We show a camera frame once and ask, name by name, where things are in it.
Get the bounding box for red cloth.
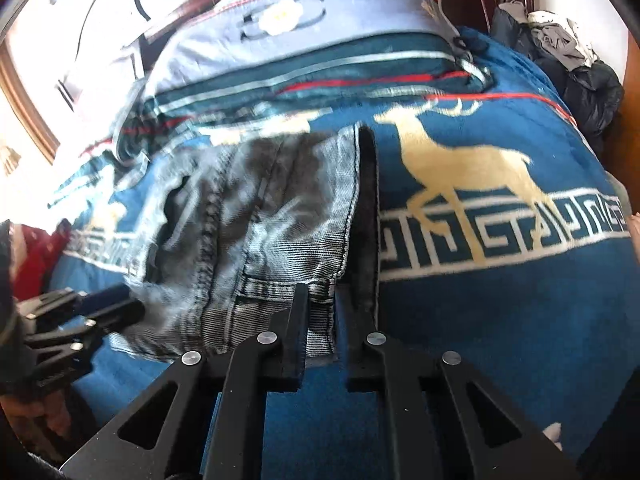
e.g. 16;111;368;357
10;220;72;301

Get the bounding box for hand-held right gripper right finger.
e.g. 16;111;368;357
334;282;581;480

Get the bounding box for blue deer print blanket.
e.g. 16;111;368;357
45;27;640;480

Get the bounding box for grey and white clothes pile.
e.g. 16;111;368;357
492;0;598;71

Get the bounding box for grey printed pillow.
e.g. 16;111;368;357
142;0;446;96

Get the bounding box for grey washed denim pants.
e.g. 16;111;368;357
112;122;381;361

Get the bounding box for brown wooden wardrobe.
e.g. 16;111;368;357
600;72;640;186

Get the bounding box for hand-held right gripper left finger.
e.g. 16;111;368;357
60;284;308;480

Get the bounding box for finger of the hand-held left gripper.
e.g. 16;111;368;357
24;301;147;362
15;284;133;320

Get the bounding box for black puffer jacket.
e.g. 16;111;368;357
562;60;626;148

